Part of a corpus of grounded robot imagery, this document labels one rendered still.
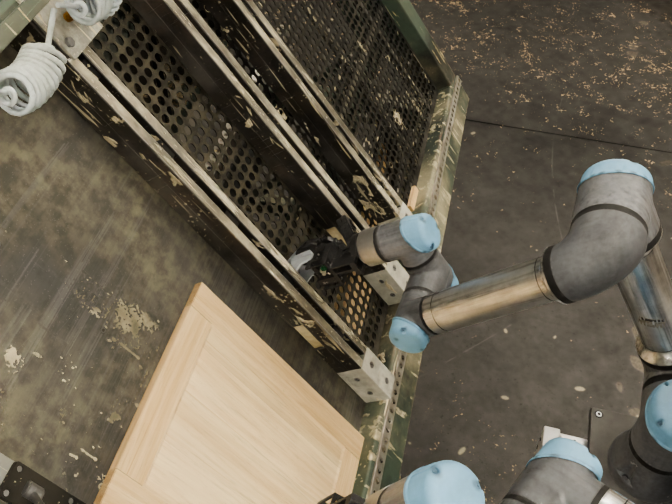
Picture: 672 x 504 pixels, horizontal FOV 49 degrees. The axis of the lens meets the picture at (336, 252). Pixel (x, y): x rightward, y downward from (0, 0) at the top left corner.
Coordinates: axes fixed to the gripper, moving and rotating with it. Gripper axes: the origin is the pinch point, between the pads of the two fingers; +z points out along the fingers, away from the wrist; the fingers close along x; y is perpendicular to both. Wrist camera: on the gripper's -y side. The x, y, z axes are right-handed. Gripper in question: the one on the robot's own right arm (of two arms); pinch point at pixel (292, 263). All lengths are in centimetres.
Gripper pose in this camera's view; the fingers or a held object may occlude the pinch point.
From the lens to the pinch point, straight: 160.8
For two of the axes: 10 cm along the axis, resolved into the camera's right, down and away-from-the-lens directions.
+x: 5.6, 6.5, 5.2
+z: -8.0, 2.3, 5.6
